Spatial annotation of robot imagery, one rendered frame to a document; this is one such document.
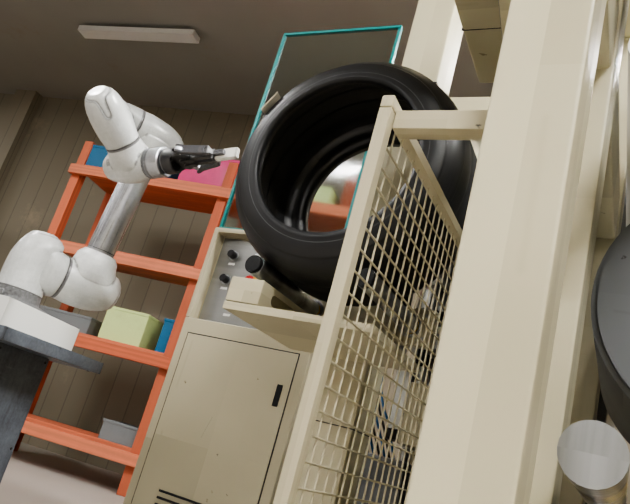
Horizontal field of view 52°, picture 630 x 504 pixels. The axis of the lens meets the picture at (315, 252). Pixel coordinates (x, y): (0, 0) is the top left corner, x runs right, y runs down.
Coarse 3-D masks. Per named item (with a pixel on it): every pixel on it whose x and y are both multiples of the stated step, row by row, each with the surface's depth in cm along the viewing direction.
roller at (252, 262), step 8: (256, 256) 148; (248, 264) 148; (256, 264) 147; (264, 264) 148; (256, 272) 147; (264, 272) 149; (272, 272) 151; (264, 280) 151; (272, 280) 152; (280, 280) 155; (288, 280) 159; (280, 288) 156; (288, 288) 159; (296, 288) 163; (288, 296) 161; (296, 296) 163; (304, 296) 167; (296, 304) 166; (304, 304) 168; (312, 304) 171; (312, 312) 172
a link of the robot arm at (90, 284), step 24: (144, 120) 237; (168, 144) 242; (120, 192) 236; (120, 216) 235; (96, 240) 232; (120, 240) 237; (72, 264) 226; (96, 264) 228; (72, 288) 224; (96, 288) 228; (120, 288) 237
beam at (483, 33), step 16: (464, 0) 156; (480, 0) 154; (496, 0) 153; (464, 16) 161; (480, 16) 159; (496, 16) 158; (464, 32) 167; (480, 32) 165; (496, 32) 163; (480, 48) 170; (496, 48) 169; (480, 64) 176; (496, 64) 175; (480, 80) 183
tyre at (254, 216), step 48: (288, 96) 160; (336, 96) 171; (432, 96) 144; (288, 144) 176; (336, 144) 183; (432, 144) 138; (240, 192) 155; (288, 192) 181; (288, 240) 143; (336, 240) 138; (384, 240) 135; (432, 240) 139
